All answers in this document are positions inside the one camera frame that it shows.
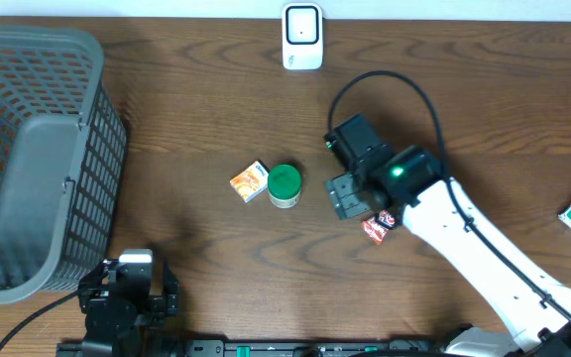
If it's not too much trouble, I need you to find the orange chocolate bar wrapper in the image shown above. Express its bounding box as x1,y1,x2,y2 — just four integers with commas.
361,210,398,245

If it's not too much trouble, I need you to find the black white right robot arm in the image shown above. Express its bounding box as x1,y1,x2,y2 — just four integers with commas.
327,142,571,356

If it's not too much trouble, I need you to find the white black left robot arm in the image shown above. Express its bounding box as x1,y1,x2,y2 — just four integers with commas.
78,260,179,356

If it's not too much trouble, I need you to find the white barcode scanner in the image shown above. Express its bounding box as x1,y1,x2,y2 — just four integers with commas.
282,3,324,70

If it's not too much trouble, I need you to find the green lid jar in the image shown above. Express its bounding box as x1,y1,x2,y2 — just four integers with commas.
268,164,302,209

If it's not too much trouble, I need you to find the small orange box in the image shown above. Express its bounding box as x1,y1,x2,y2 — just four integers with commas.
230,161,270,203

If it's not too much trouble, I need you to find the grey plastic mesh basket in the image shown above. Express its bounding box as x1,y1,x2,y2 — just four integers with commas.
0,26,128,304

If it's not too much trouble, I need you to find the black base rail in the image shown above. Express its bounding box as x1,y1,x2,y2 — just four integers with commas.
56,338,465,357

